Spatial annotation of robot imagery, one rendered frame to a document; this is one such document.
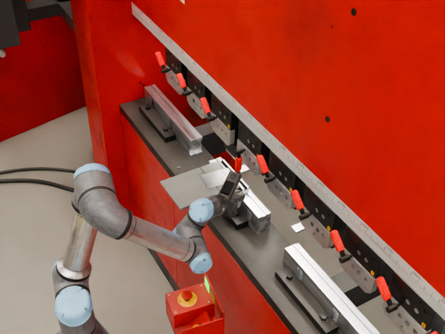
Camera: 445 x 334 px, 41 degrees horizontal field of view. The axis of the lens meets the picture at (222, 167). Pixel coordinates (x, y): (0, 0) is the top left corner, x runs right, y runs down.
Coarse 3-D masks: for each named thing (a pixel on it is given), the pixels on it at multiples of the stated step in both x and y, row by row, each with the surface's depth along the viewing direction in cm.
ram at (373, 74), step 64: (192, 0) 215; (256, 0) 177; (320, 0) 151; (384, 0) 131; (256, 64) 189; (320, 64) 160; (384, 64) 138; (320, 128) 169; (384, 128) 145; (320, 192) 180; (384, 192) 153; (384, 256) 161
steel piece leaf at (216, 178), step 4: (212, 172) 241; (216, 172) 241; (220, 172) 241; (200, 176) 238; (204, 176) 239; (208, 176) 239; (212, 176) 239; (216, 176) 239; (220, 176) 239; (224, 176) 239; (204, 180) 234; (208, 180) 237; (212, 180) 237; (216, 180) 238; (220, 180) 238; (224, 180) 238; (204, 184) 236; (208, 184) 236; (212, 184) 236; (216, 184) 236; (220, 184) 236; (208, 188) 234
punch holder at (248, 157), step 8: (240, 128) 213; (248, 128) 208; (240, 136) 215; (248, 136) 209; (256, 136) 204; (240, 144) 216; (248, 144) 211; (256, 144) 206; (264, 144) 204; (248, 152) 213; (256, 152) 208; (264, 152) 206; (248, 160) 215; (256, 160) 209; (256, 168) 211
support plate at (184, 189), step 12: (204, 168) 243; (216, 168) 244; (168, 180) 237; (180, 180) 237; (192, 180) 238; (168, 192) 232; (180, 192) 232; (192, 192) 232; (204, 192) 232; (216, 192) 232; (180, 204) 227
